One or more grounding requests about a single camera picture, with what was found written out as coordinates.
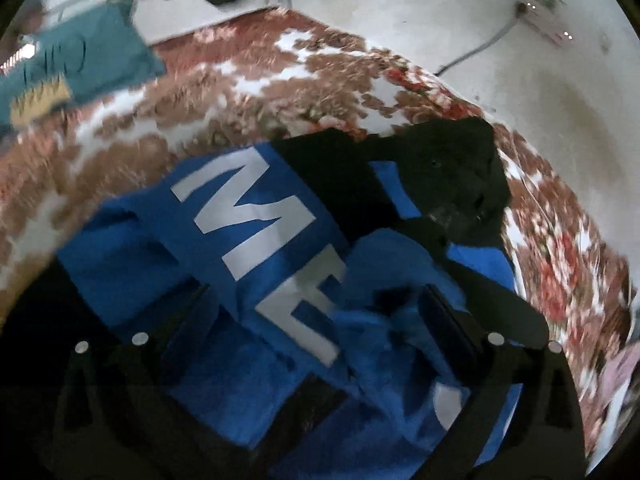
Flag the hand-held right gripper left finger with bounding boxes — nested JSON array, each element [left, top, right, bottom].
[[52, 284, 222, 480]]

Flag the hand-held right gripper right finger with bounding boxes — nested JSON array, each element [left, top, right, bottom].
[[415, 284, 587, 480]]

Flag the blue and black hoodie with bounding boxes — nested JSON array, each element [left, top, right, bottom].
[[0, 117, 549, 480]]

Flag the teal printed cloth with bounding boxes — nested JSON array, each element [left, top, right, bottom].
[[0, 2, 167, 129]]

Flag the brown floral blanket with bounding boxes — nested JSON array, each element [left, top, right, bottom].
[[0, 5, 640, 456]]

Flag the pink cloth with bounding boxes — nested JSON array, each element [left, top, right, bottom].
[[595, 342, 640, 411]]

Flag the white power strip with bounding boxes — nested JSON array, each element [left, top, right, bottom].
[[515, 0, 579, 50]]

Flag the grey power cable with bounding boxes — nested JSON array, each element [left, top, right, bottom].
[[433, 16, 524, 77]]

